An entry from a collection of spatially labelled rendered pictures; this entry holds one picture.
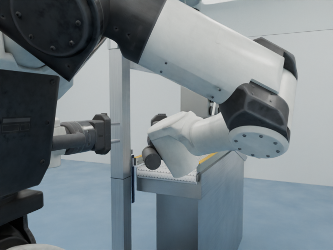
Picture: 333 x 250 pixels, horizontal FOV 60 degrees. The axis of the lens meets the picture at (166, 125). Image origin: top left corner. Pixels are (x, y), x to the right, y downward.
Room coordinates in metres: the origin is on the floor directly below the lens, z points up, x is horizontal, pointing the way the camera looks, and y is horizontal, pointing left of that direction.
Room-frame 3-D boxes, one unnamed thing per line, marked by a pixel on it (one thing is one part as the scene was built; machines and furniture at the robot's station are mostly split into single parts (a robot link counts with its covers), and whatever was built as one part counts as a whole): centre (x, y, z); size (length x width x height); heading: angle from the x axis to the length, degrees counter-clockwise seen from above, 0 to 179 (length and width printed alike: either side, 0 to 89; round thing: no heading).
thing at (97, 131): (0.82, 0.22, 1.01); 0.12 x 0.10 x 0.13; 148
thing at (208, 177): (1.73, -0.27, 0.78); 1.30 x 0.29 x 0.10; 156
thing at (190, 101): (1.15, -0.14, 1.15); 0.22 x 0.11 x 0.20; 156
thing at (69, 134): (0.72, 0.27, 1.00); 0.11 x 0.11 x 0.11; 58
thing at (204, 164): (1.67, -0.39, 0.86); 1.32 x 0.02 x 0.03; 156
